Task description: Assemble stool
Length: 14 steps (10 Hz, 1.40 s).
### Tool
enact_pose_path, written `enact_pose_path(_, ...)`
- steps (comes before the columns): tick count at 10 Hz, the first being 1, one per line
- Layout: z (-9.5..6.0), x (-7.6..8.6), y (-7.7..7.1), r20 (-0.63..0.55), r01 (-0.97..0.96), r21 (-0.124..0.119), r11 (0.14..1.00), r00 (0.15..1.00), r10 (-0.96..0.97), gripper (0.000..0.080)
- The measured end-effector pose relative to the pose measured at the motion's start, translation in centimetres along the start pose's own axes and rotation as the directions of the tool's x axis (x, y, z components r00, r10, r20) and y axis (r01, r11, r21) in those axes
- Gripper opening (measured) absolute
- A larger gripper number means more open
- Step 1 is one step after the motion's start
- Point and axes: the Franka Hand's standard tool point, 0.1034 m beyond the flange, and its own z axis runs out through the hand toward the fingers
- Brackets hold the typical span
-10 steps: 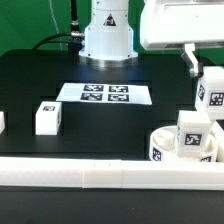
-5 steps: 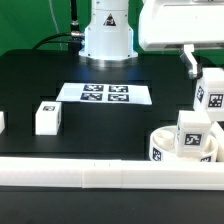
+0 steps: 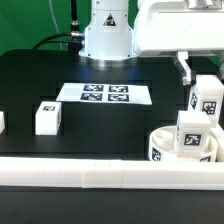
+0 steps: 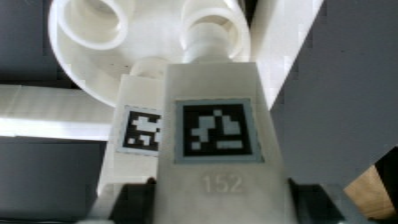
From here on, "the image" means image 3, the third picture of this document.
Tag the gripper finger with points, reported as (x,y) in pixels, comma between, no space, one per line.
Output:
(180,61)
(221,69)

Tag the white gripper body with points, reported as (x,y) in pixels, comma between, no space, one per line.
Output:
(164,27)

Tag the white round stool seat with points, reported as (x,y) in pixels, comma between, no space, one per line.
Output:
(161,147)

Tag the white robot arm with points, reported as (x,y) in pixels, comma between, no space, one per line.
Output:
(109,39)

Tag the white fiducial marker sheet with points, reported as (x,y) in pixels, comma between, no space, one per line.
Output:
(104,93)

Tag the white left barrier rail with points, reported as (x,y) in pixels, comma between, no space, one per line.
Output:
(2,122)

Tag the white front barrier rail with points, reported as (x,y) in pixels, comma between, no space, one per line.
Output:
(120,174)

